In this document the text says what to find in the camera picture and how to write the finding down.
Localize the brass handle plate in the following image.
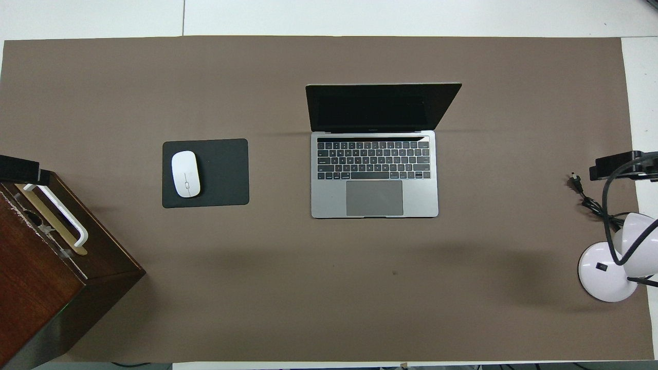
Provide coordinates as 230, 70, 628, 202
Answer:
14, 183, 88, 256

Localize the black mouse pad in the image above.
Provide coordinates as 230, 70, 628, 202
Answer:
162, 138, 250, 209

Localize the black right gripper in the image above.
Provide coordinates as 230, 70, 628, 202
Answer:
590, 151, 658, 181

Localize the white desk lamp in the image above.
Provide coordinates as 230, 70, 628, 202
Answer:
578, 212, 658, 303

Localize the silver apple laptop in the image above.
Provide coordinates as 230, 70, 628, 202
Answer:
305, 83, 462, 219

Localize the white box handle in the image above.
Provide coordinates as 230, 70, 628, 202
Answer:
23, 183, 89, 248

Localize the black lamp power cable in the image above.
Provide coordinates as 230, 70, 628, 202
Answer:
567, 174, 626, 230

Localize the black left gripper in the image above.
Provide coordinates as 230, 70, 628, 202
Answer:
0, 154, 52, 186

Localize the dark wooden box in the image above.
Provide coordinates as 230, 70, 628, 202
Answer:
0, 177, 147, 370

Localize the brown desk mat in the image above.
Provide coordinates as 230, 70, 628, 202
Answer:
0, 35, 654, 363

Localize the white computer mouse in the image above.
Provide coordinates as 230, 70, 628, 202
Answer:
171, 150, 201, 198

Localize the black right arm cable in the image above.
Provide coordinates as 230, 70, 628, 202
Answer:
601, 152, 658, 267

